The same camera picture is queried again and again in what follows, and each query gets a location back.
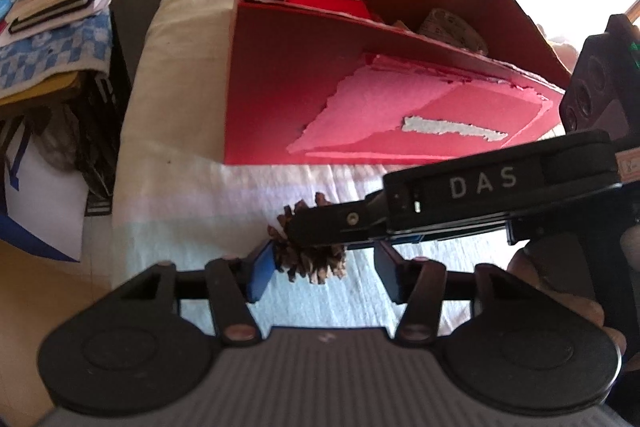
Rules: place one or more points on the black metal rack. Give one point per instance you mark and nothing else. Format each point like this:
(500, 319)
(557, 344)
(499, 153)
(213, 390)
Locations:
(102, 147)

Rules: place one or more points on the black notebook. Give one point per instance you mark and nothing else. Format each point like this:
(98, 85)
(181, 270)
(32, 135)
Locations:
(50, 9)

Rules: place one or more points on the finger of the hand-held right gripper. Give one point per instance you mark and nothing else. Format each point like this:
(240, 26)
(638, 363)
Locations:
(325, 224)

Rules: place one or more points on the printed light blanket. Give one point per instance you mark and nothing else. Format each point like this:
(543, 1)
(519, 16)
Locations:
(175, 122)

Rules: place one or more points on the flat red box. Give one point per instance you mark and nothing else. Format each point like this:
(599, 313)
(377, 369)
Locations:
(325, 3)

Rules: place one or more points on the yellow envelope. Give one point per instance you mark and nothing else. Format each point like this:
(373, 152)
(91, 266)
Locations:
(40, 89)

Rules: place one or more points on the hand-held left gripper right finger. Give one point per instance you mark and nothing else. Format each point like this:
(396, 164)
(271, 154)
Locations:
(387, 274)

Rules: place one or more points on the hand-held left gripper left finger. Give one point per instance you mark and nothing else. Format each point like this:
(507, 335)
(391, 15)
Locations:
(260, 272)

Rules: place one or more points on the person's right hand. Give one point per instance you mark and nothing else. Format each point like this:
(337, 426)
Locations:
(570, 299)

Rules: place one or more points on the brown pine cone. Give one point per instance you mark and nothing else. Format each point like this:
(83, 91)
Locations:
(310, 264)

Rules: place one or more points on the blue checked cloth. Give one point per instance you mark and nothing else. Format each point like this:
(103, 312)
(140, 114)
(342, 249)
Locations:
(55, 49)

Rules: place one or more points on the wooden pole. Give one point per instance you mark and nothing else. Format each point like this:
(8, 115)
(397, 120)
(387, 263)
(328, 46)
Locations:
(634, 9)

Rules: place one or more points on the red cardboard box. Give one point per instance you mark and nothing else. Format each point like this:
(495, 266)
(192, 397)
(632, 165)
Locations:
(280, 82)

